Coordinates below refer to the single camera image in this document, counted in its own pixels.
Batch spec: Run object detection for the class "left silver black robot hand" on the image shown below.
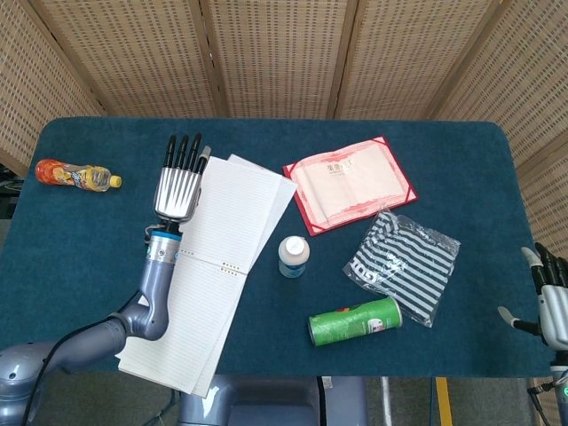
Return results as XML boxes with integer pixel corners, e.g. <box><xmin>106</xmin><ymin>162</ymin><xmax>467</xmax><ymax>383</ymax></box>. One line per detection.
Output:
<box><xmin>153</xmin><ymin>132</ymin><xmax>210</xmax><ymax>223</ymax></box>

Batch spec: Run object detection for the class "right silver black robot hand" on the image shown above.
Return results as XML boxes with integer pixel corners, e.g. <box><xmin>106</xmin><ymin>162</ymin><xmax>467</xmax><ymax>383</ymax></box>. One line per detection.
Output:
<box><xmin>496</xmin><ymin>242</ymin><xmax>568</xmax><ymax>351</ymax></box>

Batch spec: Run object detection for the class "beige notepad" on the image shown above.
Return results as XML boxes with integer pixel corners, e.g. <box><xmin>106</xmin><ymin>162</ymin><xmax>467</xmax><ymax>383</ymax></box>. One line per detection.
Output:
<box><xmin>114</xmin><ymin>154</ymin><xmax>298</xmax><ymax>397</ymax></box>

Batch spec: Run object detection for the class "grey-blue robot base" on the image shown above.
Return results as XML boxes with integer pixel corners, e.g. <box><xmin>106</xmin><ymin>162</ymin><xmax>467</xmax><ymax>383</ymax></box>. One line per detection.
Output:
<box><xmin>177</xmin><ymin>374</ymin><xmax>369</xmax><ymax>426</ymax></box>

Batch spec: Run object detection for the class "orange yellow drink bottle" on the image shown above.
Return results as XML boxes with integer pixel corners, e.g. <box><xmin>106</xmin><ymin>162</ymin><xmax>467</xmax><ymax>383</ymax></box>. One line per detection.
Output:
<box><xmin>35</xmin><ymin>158</ymin><xmax>123</xmax><ymax>193</ymax></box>

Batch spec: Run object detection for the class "blue table cloth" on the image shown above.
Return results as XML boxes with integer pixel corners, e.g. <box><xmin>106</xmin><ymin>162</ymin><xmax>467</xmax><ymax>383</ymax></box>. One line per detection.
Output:
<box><xmin>0</xmin><ymin>116</ymin><xmax>554</xmax><ymax>379</ymax></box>

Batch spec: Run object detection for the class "woven bamboo screen panel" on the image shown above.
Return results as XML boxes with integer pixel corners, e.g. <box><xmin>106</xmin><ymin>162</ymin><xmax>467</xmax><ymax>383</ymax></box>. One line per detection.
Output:
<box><xmin>0</xmin><ymin>0</ymin><xmax>106</xmax><ymax>177</ymax></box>
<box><xmin>517</xmin><ymin>132</ymin><xmax>568</xmax><ymax>267</ymax></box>
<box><xmin>197</xmin><ymin>0</ymin><xmax>360</xmax><ymax>120</ymax></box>
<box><xmin>335</xmin><ymin>0</ymin><xmax>507</xmax><ymax>121</ymax></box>
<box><xmin>28</xmin><ymin>0</ymin><xmax>230</xmax><ymax>119</ymax></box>
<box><xmin>425</xmin><ymin>0</ymin><xmax>568</xmax><ymax>165</ymax></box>

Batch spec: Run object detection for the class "small white plastic bottle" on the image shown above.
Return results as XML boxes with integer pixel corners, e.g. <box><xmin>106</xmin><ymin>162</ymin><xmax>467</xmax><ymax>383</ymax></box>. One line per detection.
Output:
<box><xmin>278</xmin><ymin>236</ymin><xmax>312</xmax><ymax>280</ymax></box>

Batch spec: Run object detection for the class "striped garment in plastic bag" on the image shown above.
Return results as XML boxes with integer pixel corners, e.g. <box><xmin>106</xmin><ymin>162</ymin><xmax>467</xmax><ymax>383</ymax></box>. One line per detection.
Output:
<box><xmin>343</xmin><ymin>208</ymin><xmax>462</xmax><ymax>329</ymax></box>

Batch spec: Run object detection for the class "dark equipment behind table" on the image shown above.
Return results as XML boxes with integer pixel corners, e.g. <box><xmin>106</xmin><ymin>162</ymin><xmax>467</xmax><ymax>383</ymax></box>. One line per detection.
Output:
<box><xmin>0</xmin><ymin>163</ymin><xmax>23</xmax><ymax>221</ymax></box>

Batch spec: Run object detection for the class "red certificate folder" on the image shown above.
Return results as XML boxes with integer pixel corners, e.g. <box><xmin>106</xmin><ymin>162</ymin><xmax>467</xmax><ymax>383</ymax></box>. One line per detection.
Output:
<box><xmin>282</xmin><ymin>135</ymin><xmax>420</xmax><ymax>238</ymax></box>

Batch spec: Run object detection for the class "white metal pole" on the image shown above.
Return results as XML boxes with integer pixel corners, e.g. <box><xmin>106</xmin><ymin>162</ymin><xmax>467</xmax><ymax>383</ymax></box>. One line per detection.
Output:
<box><xmin>380</xmin><ymin>376</ymin><xmax>394</xmax><ymax>426</ymax></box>

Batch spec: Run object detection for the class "green chips can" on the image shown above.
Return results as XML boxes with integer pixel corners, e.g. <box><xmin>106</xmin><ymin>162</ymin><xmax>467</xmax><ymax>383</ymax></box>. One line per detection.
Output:
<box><xmin>307</xmin><ymin>296</ymin><xmax>404</xmax><ymax>347</ymax></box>

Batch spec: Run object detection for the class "blue floor cable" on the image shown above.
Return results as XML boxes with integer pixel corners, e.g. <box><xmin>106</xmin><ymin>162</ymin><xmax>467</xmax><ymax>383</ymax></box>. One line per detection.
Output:
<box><xmin>150</xmin><ymin>389</ymin><xmax>179</xmax><ymax>426</ymax></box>

